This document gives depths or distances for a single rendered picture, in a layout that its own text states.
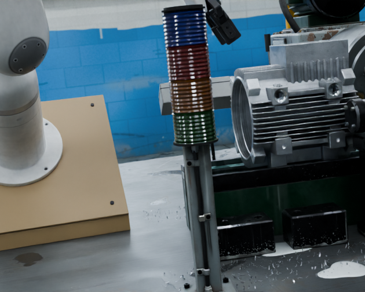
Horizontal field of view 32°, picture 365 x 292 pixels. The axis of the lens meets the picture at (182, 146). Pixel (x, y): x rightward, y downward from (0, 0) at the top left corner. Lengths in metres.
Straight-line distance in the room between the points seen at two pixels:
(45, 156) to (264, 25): 5.79
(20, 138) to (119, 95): 5.40
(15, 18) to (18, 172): 0.42
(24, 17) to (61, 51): 5.56
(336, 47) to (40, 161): 0.64
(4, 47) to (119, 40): 5.63
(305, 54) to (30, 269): 0.63
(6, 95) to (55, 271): 0.33
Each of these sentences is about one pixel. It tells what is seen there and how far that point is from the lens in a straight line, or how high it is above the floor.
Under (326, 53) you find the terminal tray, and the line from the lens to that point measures 1.21.
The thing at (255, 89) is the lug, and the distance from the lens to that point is 1.14.
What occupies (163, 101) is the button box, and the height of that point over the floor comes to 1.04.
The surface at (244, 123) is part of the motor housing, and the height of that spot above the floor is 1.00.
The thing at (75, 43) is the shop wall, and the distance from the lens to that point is 6.62.
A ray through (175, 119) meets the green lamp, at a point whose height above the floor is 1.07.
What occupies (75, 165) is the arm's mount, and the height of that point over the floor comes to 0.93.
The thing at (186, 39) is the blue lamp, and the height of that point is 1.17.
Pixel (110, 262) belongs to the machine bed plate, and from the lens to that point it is 1.15.
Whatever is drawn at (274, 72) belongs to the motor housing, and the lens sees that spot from 1.19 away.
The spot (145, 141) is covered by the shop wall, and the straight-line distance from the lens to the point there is 6.77.
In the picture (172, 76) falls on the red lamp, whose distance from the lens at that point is 0.88.
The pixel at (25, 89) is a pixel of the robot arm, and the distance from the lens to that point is 1.21.
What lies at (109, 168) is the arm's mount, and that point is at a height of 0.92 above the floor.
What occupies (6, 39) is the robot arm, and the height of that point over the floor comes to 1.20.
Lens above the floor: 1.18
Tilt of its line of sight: 9 degrees down
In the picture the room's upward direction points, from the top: 6 degrees counter-clockwise
